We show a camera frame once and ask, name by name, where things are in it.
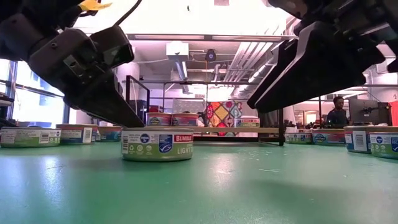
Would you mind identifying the yellow tape tag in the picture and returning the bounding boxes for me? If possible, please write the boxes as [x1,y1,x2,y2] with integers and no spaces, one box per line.
[78,0,113,12]

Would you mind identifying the green table mat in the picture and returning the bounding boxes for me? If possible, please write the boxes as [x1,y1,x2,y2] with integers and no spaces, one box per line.
[0,141,398,224]

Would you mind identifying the wooden shelf board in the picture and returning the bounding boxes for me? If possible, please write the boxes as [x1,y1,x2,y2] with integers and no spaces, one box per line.
[136,126,280,134]

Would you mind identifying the gold-lid blue-label tuna can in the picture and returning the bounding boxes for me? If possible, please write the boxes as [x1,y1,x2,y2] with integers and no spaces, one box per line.
[312,128,346,146]
[171,112,199,127]
[145,112,173,127]
[95,125,123,142]
[343,125,393,154]
[55,123,99,146]

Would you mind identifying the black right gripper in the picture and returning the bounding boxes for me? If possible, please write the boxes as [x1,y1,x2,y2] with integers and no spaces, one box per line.
[254,0,398,114]

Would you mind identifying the white ceiling box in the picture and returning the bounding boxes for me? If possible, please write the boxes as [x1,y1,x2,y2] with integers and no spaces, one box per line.
[165,42,190,62]

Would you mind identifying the person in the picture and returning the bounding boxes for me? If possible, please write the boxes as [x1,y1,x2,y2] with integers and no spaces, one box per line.
[325,95,351,129]

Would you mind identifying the red board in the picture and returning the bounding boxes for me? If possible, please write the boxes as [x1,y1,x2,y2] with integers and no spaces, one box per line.
[390,101,398,127]

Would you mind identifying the cans on low shelf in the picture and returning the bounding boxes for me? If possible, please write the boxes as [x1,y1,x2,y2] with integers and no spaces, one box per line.
[205,100,244,137]

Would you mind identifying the black wire shelf end frame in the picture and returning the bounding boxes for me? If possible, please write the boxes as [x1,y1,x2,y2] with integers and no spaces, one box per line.
[257,107,285,147]
[125,75,151,128]

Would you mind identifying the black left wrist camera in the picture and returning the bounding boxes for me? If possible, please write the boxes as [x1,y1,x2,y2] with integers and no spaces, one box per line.
[89,26,136,70]

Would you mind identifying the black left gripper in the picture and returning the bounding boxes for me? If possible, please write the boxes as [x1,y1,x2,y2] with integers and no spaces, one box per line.
[27,27,146,128]

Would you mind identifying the computer monitor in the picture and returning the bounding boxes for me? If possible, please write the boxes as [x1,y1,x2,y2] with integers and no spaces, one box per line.
[348,98,391,127]

